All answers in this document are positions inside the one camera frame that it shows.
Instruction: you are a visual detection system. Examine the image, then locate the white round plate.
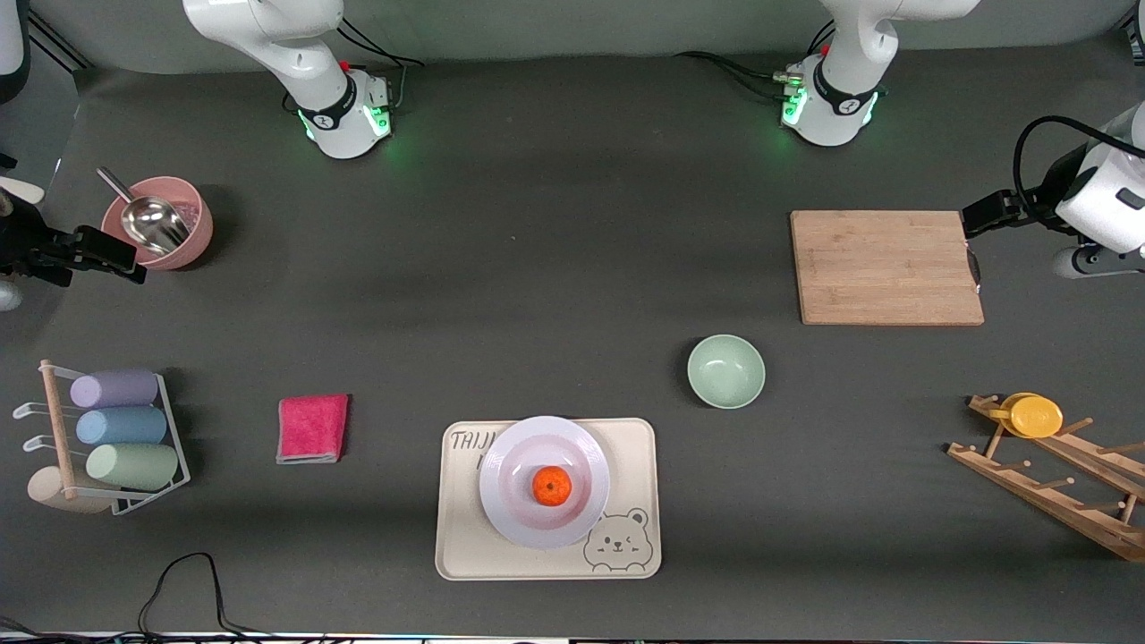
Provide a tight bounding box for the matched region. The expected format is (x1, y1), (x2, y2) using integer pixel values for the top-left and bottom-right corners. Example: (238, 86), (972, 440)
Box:
(479, 415), (612, 550)

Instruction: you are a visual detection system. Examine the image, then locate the orange fruit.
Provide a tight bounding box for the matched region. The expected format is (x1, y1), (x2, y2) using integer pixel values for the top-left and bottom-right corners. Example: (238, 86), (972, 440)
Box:
(532, 465), (573, 508)

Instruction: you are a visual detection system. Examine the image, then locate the metal scoop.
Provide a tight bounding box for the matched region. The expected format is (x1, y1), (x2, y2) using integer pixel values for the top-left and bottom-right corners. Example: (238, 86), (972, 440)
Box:
(97, 166), (191, 258)

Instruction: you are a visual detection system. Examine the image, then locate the pink bowl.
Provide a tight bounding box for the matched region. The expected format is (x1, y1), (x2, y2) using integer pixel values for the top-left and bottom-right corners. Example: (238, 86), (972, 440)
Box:
(100, 176), (215, 271)

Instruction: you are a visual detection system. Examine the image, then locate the wooden cutting board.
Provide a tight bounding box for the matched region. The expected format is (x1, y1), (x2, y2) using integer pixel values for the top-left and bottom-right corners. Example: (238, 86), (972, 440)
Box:
(790, 210), (986, 326)

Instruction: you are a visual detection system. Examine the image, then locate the pale purple cup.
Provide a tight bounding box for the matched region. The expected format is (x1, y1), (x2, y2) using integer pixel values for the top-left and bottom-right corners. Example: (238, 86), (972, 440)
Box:
(70, 369), (160, 409)

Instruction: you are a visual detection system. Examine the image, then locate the pale blue cup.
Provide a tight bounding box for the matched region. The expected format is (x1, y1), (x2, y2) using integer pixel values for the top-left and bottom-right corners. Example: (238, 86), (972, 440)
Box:
(75, 407), (168, 446)

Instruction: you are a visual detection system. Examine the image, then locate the pale green cup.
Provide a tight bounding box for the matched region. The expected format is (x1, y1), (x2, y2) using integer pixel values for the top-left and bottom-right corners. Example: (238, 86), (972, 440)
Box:
(85, 443), (180, 491)

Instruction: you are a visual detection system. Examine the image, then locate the yellow cup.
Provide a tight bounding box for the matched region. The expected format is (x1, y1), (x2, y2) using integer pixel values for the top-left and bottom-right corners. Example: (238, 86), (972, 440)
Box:
(988, 392), (1064, 439)

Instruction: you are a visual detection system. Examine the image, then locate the beige cup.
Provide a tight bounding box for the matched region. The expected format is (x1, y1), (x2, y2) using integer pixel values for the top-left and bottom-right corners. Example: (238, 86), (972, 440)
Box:
(27, 465), (117, 515)

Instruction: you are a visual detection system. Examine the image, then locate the pink folded cloth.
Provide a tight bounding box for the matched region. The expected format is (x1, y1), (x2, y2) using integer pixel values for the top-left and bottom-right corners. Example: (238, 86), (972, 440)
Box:
(276, 394), (350, 465)

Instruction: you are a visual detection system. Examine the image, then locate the wooden drying rack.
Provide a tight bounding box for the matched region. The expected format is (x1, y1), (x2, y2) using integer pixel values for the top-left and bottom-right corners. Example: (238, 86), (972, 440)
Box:
(946, 394), (1145, 564)

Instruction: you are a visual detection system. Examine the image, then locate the pale green bowl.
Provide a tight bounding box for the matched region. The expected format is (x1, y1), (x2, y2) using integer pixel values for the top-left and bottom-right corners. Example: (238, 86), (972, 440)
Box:
(687, 334), (767, 411)

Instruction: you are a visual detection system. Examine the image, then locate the cream tray with bear print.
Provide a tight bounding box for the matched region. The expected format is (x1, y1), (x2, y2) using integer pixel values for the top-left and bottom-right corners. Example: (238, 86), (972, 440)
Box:
(435, 418), (663, 581)

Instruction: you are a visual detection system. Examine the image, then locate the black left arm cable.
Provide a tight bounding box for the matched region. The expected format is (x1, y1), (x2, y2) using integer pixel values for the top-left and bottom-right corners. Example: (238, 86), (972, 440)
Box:
(1013, 114), (1132, 216)

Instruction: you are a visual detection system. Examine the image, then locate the white wire cup rack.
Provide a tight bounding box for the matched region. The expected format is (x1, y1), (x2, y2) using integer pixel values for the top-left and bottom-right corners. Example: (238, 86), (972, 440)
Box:
(13, 359), (192, 517)

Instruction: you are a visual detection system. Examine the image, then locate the black left base cable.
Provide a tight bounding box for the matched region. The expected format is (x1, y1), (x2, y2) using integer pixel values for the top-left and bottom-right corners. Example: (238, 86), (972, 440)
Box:
(675, 51), (806, 101)

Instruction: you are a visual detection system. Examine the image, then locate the black base cable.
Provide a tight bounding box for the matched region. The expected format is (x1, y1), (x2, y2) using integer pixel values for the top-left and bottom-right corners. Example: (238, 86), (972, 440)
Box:
(675, 51), (806, 101)
(338, 11), (426, 68)

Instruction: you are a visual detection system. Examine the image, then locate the black cable on table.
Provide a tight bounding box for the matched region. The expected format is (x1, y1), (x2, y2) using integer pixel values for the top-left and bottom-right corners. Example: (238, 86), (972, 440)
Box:
(0, 552), (359, 644)

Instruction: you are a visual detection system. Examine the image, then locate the black right base cable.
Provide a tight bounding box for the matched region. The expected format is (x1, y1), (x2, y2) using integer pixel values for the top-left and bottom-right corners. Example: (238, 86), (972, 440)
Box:
(338, 11), (426, 68)

